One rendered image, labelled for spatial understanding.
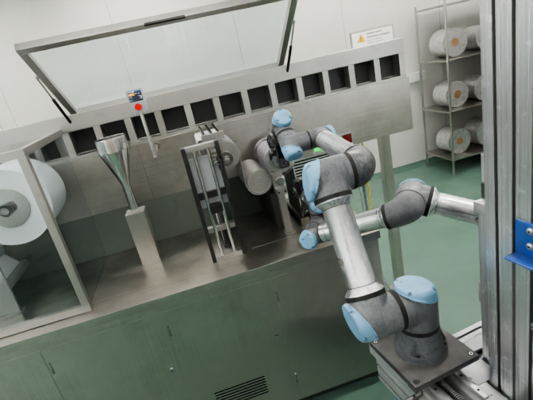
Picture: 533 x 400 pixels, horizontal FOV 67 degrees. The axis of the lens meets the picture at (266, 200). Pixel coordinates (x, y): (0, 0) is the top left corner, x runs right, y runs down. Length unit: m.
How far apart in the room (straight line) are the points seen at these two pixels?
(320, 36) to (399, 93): 2.41
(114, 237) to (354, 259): 1.49
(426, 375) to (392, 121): 1.57
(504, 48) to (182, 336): 1.56
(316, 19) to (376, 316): 3.96
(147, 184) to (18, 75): 2.70
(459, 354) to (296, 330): 0.85
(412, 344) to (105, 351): 1.25
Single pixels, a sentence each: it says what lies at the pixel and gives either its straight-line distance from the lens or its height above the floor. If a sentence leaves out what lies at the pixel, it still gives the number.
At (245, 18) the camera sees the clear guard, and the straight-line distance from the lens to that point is 1.86.
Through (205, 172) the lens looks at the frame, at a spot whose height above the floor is 1.31.
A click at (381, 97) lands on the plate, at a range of 2.44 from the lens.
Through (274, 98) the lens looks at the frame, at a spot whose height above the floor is 1.50.
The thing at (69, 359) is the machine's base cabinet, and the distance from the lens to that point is 1.97.
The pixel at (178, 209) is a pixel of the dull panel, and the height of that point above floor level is 1.05.
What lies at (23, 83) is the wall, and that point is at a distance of 4.67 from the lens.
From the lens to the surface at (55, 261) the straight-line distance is 1.81.
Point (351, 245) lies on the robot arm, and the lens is 1.16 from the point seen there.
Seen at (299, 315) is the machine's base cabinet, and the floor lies 0.58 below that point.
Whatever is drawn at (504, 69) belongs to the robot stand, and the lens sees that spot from 0.98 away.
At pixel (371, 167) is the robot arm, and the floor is 1.36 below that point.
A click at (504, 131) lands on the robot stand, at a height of 1.47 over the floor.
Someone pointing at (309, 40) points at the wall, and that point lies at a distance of 4.73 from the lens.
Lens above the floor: 1.73
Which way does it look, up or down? 20 degrees down
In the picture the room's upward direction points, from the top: 13 degrees counter-clockwise
